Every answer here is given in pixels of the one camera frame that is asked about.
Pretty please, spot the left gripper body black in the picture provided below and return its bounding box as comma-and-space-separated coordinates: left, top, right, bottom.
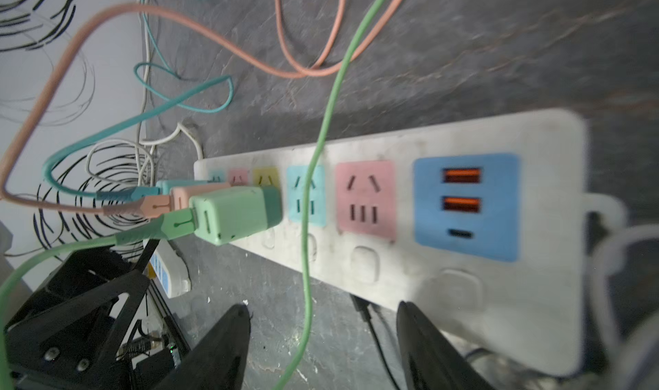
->
5, 248, 151, 389

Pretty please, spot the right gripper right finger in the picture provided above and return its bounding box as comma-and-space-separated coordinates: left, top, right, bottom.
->
396, 302, 492, 390

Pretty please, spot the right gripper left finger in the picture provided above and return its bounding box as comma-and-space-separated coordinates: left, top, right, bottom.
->
155, 303, 251, 389

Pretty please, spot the light green charger plug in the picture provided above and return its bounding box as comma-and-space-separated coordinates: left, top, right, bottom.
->
190, 186, 282, 246

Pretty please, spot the white multicolour power strip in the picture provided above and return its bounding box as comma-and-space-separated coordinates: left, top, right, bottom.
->
193, 107, 629, 379

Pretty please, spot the pink charger plug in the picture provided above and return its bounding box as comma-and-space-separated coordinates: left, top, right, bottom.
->
170, 182, 231, 211

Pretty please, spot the teal charger plug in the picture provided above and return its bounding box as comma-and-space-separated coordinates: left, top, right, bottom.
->
155, 180, 209, 194

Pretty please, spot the white blue power strip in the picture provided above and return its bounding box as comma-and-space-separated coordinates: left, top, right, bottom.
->
149, 240, 192, 298

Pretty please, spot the teal charger black cable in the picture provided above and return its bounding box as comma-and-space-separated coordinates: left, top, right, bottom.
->
349, 293, 403, 390

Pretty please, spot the green charger cable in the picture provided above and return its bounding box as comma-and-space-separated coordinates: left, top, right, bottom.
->
0, 207, 199, 390
272, 0, 401, 390

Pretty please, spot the white power strip cable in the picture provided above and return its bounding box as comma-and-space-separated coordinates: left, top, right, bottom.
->
84, 0, 206, 187

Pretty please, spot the pink charger cable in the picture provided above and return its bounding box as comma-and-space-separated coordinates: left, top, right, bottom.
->
0, 0, 417, 220

